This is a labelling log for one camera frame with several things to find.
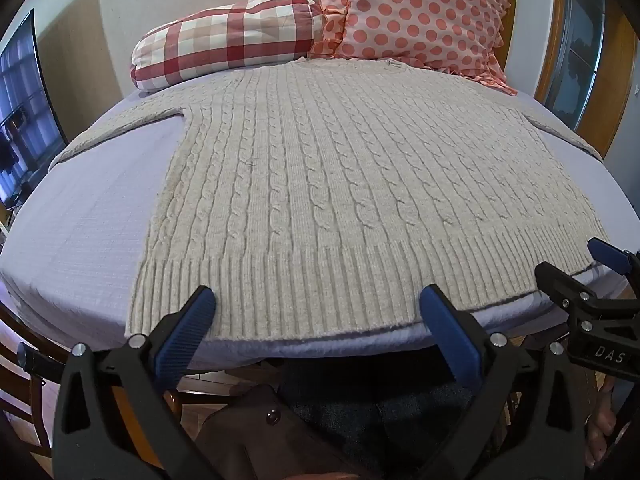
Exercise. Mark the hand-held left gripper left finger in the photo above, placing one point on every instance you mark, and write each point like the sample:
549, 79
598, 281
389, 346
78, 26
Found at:
186, 331

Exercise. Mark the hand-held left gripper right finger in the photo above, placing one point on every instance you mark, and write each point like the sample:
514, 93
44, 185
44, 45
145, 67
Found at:
446, 331

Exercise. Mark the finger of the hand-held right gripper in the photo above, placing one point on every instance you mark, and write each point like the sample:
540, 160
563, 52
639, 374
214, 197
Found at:
564, 285
607, 256

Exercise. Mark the person's right hand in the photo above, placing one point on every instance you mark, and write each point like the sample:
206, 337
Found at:
601, 422

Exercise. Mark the person's dark pants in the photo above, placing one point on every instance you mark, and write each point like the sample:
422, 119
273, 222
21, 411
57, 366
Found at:
380, 410

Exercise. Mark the person's brown jacket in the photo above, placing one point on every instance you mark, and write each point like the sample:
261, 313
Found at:
260, 435

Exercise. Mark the lavender bed sheet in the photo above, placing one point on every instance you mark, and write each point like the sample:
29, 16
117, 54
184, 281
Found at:
85, 240

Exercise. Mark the wooden chair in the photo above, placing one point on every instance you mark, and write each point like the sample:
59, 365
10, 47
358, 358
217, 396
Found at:
25, 400

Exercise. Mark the wooden framed glass door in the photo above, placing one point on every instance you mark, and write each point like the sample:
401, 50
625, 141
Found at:
582, 45

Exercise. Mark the black flat television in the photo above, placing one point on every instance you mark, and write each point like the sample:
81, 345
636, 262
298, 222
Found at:
27, 110

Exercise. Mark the red plaid pillow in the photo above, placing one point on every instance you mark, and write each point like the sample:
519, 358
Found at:
225, 35

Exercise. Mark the pink polka dot pillow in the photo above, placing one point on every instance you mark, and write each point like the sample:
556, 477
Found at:
415, 15

